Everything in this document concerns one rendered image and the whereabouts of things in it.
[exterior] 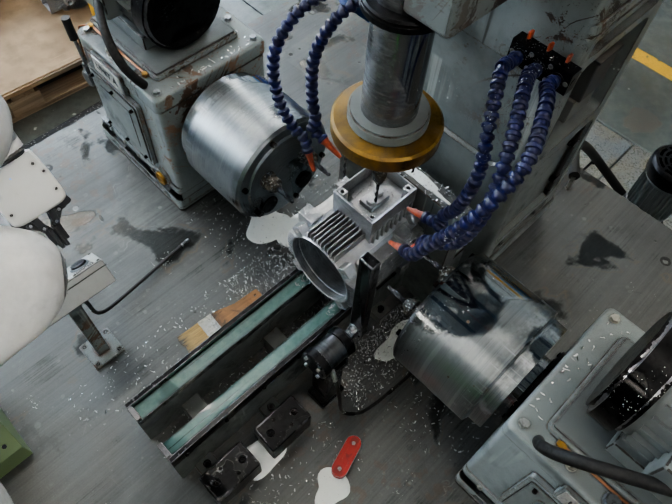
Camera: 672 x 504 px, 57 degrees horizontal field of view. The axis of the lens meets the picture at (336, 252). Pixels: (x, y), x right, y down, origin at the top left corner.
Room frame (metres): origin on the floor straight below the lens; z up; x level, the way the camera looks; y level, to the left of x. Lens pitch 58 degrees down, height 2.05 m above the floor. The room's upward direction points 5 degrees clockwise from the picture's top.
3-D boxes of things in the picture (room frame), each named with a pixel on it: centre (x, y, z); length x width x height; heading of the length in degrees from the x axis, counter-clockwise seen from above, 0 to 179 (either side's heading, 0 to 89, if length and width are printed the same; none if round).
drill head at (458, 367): (0.45, -0.28, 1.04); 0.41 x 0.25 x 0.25; 48
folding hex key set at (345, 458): (0.30, -0.05, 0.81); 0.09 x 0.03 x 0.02; 155
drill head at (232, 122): (0.91, 0.23, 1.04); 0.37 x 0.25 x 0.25; 48
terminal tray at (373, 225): (0.70, -0.06, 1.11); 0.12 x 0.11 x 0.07; 138
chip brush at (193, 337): (0.57, 0.24, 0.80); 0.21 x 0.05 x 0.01; 135
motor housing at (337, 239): (0.67, -0.04, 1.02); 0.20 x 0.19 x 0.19; 138
